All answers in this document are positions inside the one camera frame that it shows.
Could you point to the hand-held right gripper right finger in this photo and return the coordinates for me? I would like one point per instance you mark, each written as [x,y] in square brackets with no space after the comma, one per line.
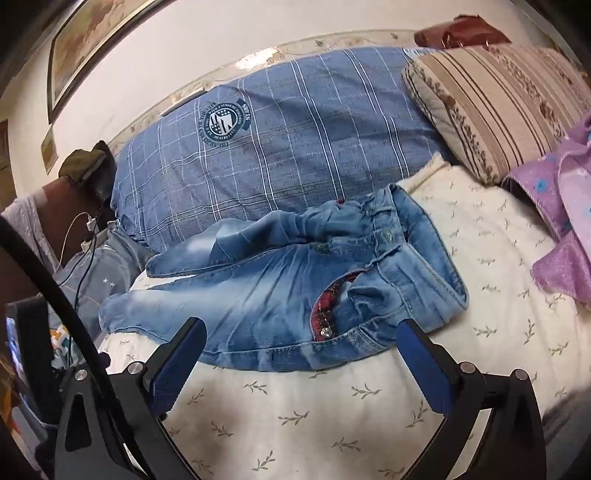
[425,369]

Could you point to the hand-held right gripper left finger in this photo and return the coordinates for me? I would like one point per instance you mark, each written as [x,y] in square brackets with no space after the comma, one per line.
[178,369]

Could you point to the blue denim pants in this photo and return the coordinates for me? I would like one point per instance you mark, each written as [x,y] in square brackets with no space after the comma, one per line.
[258,300]

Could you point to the cream leaf-print bedsheet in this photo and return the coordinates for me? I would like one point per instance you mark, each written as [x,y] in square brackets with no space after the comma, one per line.
[323,415]

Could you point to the grey star-print garment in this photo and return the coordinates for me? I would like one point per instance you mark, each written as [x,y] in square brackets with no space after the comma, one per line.
[106,272]

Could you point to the black cloth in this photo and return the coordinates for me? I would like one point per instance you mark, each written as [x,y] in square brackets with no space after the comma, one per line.
[104,184]

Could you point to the brown wooden furniture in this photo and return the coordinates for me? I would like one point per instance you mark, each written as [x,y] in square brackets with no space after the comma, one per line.
[57,203]

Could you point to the white lace cloth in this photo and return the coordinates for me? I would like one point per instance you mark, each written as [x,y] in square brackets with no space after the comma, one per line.
[27,221]

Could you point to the olive green cloth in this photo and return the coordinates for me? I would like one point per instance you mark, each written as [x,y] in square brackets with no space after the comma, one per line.
[83,164]

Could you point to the purple cloth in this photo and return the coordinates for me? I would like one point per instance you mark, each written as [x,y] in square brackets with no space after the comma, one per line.
[568,194]

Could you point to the blue plaid pillow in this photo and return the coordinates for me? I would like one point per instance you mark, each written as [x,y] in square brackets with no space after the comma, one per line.
[300,138]

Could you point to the brown striped pillow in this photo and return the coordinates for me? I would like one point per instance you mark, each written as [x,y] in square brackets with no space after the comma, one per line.
[498,106]

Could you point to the small wall card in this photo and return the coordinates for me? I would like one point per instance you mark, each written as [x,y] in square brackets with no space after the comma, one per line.
[48,150]

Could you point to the framed wall picture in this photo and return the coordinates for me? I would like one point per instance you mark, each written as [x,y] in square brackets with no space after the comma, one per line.
[92,46]

